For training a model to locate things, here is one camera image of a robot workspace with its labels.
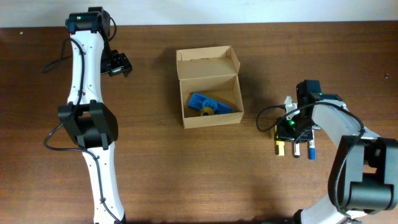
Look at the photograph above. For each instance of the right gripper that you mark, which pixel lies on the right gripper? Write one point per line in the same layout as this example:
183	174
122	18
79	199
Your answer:
284	134

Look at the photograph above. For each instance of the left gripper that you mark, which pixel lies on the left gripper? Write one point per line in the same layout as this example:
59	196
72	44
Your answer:
122	63

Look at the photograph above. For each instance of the white marker black cap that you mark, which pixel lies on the white marker black cap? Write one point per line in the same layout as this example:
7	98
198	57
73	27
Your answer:
296	150

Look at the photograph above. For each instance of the yellow highlighter pen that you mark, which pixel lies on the yellow highlighter pen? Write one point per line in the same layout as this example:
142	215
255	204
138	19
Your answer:
279	145

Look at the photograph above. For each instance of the brown cardboard box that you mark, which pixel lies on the brown cardboard box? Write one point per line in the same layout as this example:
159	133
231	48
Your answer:
213	73

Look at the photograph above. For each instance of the yellow adhesive tape roll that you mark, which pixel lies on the yellow adhesive tape roll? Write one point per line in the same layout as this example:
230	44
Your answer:
207	111

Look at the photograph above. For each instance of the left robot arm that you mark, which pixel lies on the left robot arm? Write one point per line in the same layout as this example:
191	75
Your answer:
92	127

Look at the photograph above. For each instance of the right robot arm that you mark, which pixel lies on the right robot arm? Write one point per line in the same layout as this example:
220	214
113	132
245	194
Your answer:
363	178

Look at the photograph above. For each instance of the white marker blue cap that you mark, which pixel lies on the white marker blue cap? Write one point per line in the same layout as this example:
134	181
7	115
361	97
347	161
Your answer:
311	149

